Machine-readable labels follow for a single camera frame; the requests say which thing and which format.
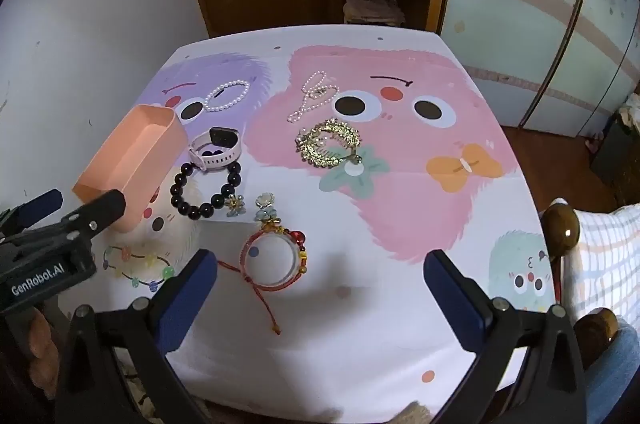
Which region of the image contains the stack of papers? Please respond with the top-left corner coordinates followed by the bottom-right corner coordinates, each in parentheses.
top-left (342, 0), bottom-right (407, 25)

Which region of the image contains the black bead bracelet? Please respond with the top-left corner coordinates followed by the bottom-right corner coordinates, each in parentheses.
top-left (170, 160), bottom-right (242, 220)

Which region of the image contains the small flower charm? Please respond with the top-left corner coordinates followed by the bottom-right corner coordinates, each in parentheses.
top-left (223, 194), bottom-right (247, 218)

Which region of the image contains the red string bracelet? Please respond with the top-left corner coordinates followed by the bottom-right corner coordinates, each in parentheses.
top-left (216, 207), bottom-right (309, 336)

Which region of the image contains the pink smartwatch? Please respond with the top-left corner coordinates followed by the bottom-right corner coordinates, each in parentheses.
top-left (188, 127), bottom-right (245, 171)

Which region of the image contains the dark box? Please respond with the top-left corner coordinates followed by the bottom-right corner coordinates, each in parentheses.
top-left (590, 94), bottom-right (640, 200)

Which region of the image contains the pale blue wardrobe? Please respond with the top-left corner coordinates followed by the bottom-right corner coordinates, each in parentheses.
top-left (440, 0), bottom-right (640, 140)

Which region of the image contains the cartoon printed tablecloth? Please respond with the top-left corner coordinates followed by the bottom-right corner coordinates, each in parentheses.
top-left (107, 24), bottom-right (561, 424)

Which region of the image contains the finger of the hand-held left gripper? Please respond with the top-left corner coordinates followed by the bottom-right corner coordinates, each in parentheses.
top-left (0, 189), bottom-right (64, 235)
top-left (59, 189), bottom-right (127, 241)

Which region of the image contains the white pearl bracelet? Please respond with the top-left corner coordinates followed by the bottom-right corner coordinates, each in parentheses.
top-left (203, 79), bottom-right (251, 113)

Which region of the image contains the pink plastic tray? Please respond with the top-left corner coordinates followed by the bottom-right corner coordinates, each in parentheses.
top-left (71, 104), bottom-right (188, 235)

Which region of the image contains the white pearl necklace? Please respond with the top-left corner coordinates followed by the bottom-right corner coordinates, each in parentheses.
top-left (286, 72), bottom-right (337, 123)

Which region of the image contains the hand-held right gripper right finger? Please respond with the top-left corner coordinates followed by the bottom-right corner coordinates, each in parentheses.
top-left (423, 249), bottom-right (588, 424)

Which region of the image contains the person's leg in jeans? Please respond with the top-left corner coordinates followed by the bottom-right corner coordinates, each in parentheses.
top-left (582, 331), bottom-right (640, 424)

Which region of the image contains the wooden chair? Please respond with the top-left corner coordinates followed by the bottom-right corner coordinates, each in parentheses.
top-left (540, 199), bottom-right (621, 370)

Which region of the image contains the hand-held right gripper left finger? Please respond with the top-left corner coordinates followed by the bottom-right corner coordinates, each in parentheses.
top-left (55, 248), bottom-right (218, 424)

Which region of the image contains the person's left hand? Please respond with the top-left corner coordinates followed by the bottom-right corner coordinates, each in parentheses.
top-left (20, 304), bottom-right (63, 400)

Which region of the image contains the gold leaf hair comb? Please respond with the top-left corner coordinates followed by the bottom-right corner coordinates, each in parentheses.
top-left (295, 118), bottom-right (363, 169)

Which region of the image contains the checked cushion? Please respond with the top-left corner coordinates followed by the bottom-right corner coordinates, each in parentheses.
top-left (565, 203), bottom-right (640, 330)

